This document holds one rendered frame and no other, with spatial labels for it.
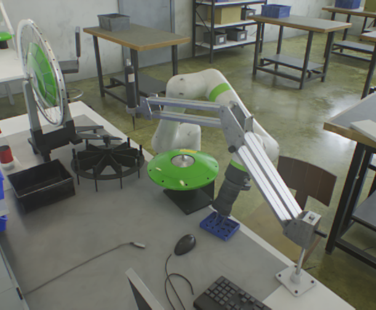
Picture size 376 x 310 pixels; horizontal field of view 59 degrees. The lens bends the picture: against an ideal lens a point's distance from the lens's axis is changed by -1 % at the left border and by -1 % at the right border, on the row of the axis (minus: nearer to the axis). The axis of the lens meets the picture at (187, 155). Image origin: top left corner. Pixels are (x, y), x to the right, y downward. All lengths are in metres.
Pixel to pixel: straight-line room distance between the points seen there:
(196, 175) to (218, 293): 0.48
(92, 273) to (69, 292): 0.10
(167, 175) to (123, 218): 0.26
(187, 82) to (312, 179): 0.89
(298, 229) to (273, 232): 0.77
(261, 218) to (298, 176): 0.31
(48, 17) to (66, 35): 0.37
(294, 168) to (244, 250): 0.77
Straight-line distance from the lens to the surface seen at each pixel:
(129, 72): 1.31
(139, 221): 1.42
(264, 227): 1.85
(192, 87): 1.48
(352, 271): 2.66
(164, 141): 1.71
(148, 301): 0.75
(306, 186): 1.98
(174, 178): 1.36
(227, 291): 1.16
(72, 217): 1.50
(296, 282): 1.24
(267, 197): 1.07
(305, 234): 1.07
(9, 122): 2.50
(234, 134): 1.02
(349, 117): 2.35
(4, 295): 1.11
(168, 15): 6.86
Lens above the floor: 1.86
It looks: 31 degrees down
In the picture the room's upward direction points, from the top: straight up
